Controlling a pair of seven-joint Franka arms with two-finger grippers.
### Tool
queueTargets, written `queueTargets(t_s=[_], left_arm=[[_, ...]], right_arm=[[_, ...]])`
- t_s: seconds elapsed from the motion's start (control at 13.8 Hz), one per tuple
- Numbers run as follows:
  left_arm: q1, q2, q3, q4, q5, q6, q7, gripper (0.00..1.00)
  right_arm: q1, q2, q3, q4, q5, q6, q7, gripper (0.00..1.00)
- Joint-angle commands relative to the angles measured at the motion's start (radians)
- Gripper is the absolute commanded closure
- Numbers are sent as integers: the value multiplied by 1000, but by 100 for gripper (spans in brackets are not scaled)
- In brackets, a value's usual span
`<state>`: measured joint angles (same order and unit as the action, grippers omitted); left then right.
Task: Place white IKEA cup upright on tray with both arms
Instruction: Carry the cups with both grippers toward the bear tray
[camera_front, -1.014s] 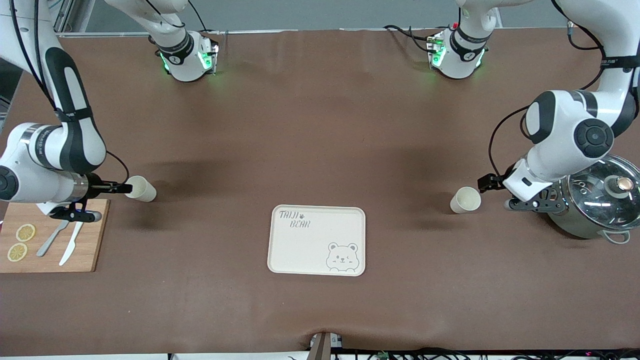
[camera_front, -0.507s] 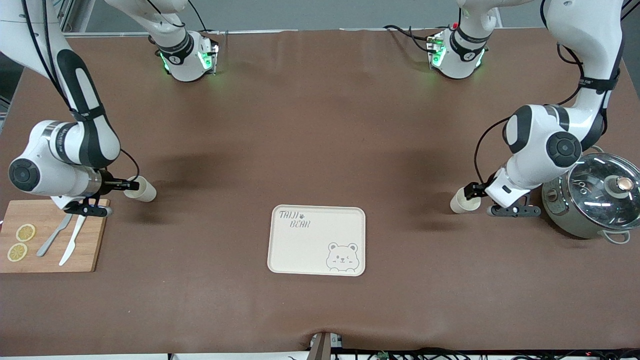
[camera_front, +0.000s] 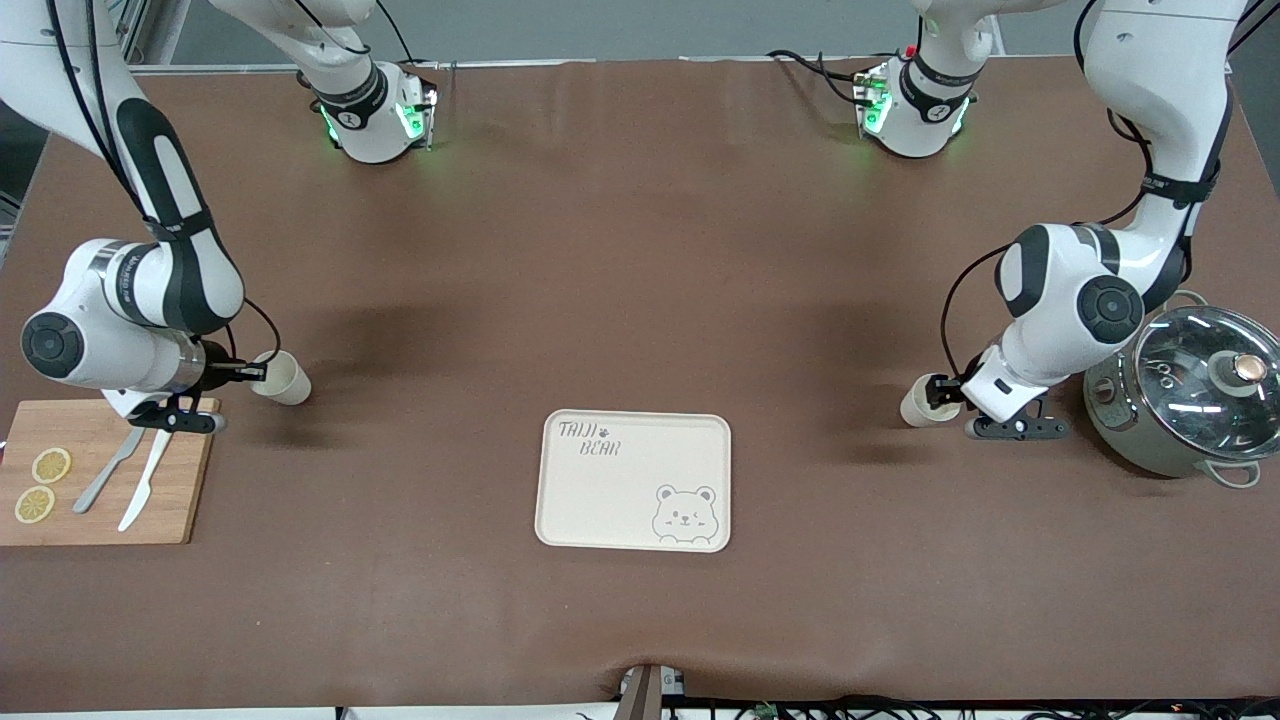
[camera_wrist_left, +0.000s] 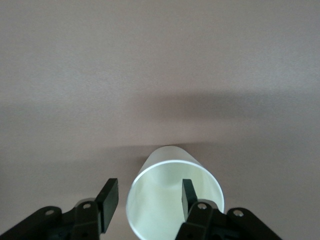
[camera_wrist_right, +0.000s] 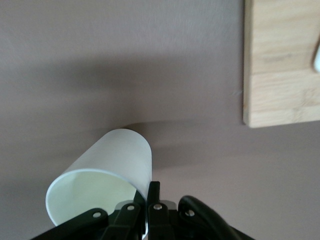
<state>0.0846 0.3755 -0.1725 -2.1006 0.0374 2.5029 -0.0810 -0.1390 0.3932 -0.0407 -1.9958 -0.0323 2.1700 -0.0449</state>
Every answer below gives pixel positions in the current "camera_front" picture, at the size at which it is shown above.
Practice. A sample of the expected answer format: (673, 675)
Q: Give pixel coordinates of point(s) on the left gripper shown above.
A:
(941, 390)

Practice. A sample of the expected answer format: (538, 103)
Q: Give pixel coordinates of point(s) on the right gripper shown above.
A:
(216, 369)

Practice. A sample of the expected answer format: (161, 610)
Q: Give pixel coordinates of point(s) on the white plastic cup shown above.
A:
(915, 408)
(290, 385)

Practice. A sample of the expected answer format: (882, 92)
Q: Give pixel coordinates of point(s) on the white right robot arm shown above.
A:
(170, 200)

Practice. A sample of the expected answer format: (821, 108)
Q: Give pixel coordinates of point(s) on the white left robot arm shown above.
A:
(1160, 90)

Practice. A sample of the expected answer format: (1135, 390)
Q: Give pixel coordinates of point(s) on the cream tray with bear print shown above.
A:
(634, 480)

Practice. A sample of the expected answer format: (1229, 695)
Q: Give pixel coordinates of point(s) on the white plastic knife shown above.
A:
(140, 495)

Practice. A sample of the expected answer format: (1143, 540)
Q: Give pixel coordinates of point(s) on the grey plastic knife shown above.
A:
(100, 480)

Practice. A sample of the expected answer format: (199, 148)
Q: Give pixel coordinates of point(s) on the bamboo cutting board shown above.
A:
(110, 500)

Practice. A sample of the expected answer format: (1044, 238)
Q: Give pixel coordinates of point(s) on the grey-green electric cooking pot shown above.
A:
(1130, 430)

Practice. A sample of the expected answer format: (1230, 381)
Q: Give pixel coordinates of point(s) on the lemon slice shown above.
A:
(35, 504)
(51, 465)

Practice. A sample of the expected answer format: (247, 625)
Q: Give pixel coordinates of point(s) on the glass pot lid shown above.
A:
(1200, 385)

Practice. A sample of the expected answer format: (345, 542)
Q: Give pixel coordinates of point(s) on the brown table cover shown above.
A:
(640, 250)

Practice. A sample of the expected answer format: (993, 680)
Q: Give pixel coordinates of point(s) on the grey table edge mount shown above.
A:
(645, 690)

